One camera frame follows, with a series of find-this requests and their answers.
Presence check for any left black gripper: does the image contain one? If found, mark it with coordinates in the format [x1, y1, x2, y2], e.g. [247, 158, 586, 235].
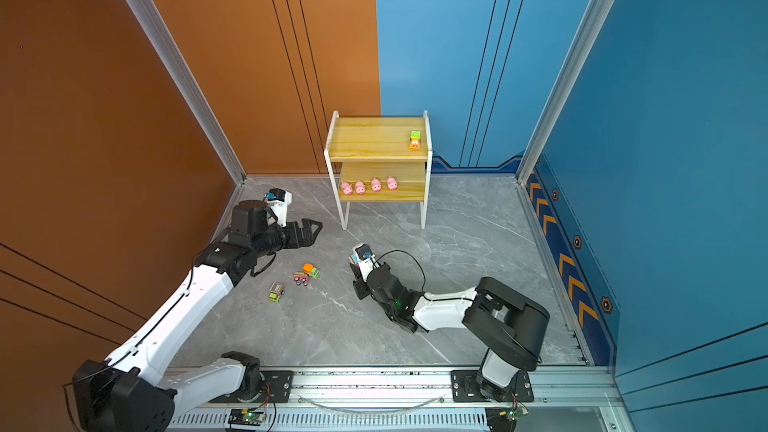
[253, 218, 322, 261]

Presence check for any orange green mixer truck toy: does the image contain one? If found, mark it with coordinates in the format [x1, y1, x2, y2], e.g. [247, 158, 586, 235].
[303, 263, 320, 279]

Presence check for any green beige toy truck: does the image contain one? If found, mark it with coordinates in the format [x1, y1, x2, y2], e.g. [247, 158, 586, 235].
[268, 282, 285, 303]

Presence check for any white frame wooden shelf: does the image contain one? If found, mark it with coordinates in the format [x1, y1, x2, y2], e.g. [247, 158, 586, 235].
[323, 111, 433, 229]

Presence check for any green orange dump truck toy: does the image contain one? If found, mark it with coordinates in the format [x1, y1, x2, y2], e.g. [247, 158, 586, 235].
[409, 130, 422, 151]

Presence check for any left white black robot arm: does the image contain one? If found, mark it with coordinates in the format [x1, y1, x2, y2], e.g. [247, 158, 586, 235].
[63, 189, 323, 431]

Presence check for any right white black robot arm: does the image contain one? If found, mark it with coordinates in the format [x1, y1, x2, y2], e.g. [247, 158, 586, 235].
[350, 259, 550, 403]

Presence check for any left green circuit board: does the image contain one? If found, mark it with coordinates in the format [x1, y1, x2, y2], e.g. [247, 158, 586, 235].
[227, 408, 268, 429]

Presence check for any green circuit board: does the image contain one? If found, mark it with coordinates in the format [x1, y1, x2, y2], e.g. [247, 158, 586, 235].
[227, 408, 268, 429]
[485, 404, 529, 432]

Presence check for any right green circuit board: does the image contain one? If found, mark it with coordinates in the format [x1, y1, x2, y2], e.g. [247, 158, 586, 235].
[485, 404, 529, 432]

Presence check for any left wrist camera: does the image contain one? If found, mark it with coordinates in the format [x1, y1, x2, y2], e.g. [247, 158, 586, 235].
[265, 188, 293, 227]

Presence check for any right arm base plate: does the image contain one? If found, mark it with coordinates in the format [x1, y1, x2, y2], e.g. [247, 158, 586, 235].
[450, 369, 535, 403]

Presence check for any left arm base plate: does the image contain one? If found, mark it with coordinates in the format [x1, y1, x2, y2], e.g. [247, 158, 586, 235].
[210, 370, 294, 405]

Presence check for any aluminium front rail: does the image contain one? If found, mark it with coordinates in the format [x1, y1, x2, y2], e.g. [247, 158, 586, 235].
[116, 365, 625, 409]

